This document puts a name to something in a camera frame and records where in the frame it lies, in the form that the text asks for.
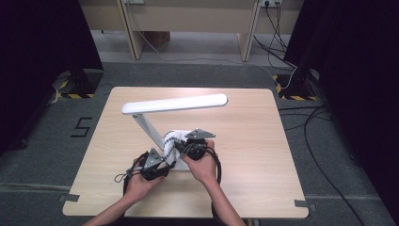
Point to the black curtain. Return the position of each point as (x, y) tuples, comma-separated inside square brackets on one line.
[(360, 78), (37, 62)]

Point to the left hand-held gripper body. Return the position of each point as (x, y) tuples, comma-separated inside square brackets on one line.
[(153, 161)]

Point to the person's right hand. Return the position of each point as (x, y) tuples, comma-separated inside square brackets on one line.
[(204, 169)]

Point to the striped white cloth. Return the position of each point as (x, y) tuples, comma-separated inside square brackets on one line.
[(171, 144)]

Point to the white wall power outlet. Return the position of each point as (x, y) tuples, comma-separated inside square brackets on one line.
[(271, 3)]

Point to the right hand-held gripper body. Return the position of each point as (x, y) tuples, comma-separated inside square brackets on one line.
[(197, 147)]

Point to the black stand base striped tape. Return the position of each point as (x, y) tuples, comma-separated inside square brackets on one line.
[(295, 86), (81, 83)]

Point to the brown cardboard box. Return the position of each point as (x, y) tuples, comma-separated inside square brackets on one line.
[(158, 38)]

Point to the beige wooden desk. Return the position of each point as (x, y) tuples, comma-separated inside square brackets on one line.
[(194, 15)]

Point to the white desk lamp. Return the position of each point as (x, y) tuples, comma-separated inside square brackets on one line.
[(172, 103)]

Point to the grey tape strip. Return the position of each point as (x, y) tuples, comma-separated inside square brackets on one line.
[(69, 197), (305, 204)]

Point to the person's left hand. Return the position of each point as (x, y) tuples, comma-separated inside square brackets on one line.
[(139, 186)]

